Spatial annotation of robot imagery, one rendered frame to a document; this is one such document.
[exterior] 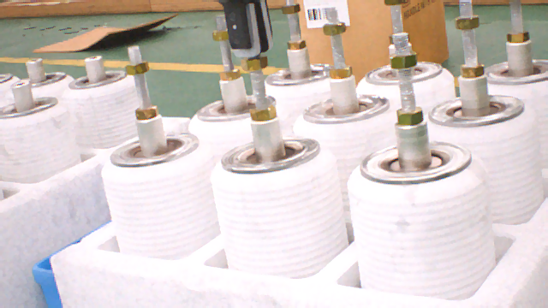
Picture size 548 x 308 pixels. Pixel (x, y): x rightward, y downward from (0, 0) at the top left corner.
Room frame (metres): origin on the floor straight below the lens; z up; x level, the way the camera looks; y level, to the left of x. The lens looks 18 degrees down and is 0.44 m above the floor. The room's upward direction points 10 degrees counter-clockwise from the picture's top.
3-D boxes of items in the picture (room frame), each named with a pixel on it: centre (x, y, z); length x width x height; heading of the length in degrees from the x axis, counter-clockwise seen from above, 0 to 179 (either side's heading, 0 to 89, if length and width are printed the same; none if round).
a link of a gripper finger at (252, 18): (0.60, 0.01, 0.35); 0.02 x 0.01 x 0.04; 51
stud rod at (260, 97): (0.60, 0.01, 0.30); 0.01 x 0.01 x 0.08; 55
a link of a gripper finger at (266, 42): (0.61, 0.00, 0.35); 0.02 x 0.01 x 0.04; 51
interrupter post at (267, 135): (0.60, 0.01, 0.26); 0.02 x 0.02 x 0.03
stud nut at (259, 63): (0.60, 0.01, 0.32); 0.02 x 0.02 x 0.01; 55
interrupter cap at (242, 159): (0.60, 0.01, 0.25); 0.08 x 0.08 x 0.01
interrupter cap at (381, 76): (0.79, -0.13, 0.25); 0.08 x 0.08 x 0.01
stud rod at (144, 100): (0.67, 0.10, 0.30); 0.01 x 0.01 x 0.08; 85
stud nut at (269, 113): (0.60, 0.01, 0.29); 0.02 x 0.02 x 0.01; 55
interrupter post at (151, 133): (0.67, 0.10, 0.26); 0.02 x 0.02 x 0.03
